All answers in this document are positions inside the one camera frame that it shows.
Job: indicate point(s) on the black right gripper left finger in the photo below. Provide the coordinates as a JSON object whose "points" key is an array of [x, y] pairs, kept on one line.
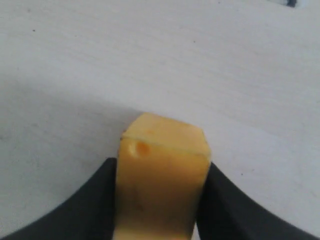
{"points": [[87, 215]]}

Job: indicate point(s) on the yellow cheese wedge block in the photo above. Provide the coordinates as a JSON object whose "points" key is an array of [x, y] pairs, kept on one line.
{"points": [[162, 166]]}

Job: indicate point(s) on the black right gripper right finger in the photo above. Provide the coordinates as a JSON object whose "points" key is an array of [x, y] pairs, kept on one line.
{"points": [[227, 213]]}

